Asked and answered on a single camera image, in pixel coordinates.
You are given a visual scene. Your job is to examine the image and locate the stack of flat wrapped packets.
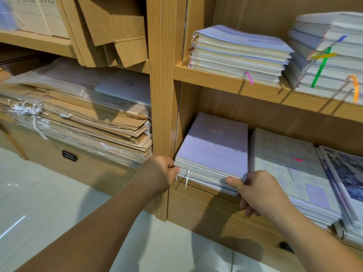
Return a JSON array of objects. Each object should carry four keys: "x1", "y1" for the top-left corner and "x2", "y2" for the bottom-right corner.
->
[{"x1": 0, "y1": 57, "x2": 154, "y2": 169}]

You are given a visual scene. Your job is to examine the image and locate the white file boxes row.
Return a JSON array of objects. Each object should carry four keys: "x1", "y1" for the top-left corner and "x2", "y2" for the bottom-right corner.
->
[{"x1": 6, "y1": 0, "x2": 70, "y2": 39}]

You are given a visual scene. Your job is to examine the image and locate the large plain lilac notebook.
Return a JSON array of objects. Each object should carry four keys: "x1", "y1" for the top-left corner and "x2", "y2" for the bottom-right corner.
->
[{"x1": 174, "y1": 112, "x2": 249, "y2": 195}]

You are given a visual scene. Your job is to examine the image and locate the wooden shelf unit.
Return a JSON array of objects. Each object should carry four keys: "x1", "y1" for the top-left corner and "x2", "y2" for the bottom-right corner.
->
[{"x1": 0, "y1": 0, "x2": 363, "y2": 272}]

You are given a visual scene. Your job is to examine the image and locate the stack of sage cover notebooks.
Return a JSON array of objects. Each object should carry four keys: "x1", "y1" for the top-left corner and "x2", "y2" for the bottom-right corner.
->
[{"x1": 284, "y1": 11, "x2": 363, "y2": 104}]

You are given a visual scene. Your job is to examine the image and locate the person's right hand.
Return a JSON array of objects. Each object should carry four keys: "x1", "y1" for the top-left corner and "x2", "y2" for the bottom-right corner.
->
[{"x1": 225, "y1": 170, "x2": 293, "y2": 219}]

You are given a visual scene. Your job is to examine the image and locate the lilac cover notebook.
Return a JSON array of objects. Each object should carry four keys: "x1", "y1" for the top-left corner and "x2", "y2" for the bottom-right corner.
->
[{"x1": 188, "y1": 25, "x2": 295, "y2": 87}]

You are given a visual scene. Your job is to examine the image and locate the person's left forearm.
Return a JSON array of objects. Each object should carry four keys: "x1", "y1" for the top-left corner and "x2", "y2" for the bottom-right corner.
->
[{"x1": 17, "y1": 181, "x2": 165, "y2": 272}]

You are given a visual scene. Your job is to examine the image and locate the blue butterfly cover notebook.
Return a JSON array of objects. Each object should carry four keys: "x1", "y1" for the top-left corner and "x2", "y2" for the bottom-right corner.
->
[{"x1": 316, "y1": 145, "x2": 363, "y2": 247}]

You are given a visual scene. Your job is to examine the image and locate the pastel grid pattern notebook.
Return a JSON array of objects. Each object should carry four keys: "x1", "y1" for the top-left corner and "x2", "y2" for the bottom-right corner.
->
[{"x1": 250, "y1": 128, "x2": 343, "y2": 229}]

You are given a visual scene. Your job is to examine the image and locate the person's right forearm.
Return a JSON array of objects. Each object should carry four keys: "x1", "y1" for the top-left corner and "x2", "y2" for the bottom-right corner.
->
[{"x1": 272, "y1": 204, "x2": 363, "y2": 272}]

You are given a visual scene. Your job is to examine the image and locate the person's left hand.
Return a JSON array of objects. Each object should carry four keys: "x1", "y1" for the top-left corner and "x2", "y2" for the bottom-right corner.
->
[{"x1": 135, "y1": 155, "x2": 180, "y2": 197}]

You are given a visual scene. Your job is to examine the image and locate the row of blue white binders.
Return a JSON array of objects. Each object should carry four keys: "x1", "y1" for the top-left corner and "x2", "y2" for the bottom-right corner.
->
[{"x1": 0, "y1": 0, "x2": 19, "y2": 31}]

